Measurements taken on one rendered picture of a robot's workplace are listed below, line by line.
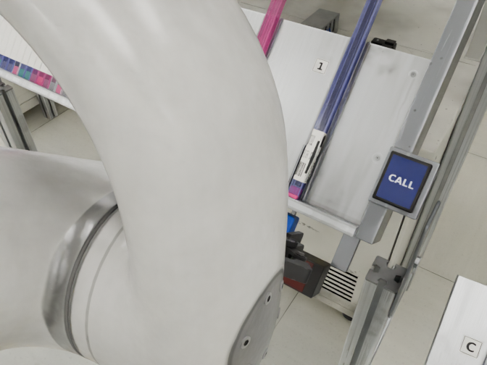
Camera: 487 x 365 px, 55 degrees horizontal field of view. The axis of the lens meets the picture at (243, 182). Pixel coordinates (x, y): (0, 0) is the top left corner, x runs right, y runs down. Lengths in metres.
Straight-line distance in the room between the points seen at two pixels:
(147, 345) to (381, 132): 0.41
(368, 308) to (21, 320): 0.49
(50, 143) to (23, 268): 1.72
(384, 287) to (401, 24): 0.75
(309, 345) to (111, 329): 1.09
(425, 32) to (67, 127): 1.34
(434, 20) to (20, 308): 1.15
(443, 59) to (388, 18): 0.70
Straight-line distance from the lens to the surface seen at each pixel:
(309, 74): 0.56
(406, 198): 0.47
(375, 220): 0.51
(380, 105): 0.53
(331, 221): 0.51
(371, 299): 0.61
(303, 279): 0.36
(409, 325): 1.34
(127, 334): 0.17
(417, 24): 1.21
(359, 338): 0.71
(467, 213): 1.66
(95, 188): 0.20
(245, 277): 0.15
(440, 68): 0.53
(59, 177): 0.20
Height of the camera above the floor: 1.10
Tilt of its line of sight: 44 degrees down
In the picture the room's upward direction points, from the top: straight up
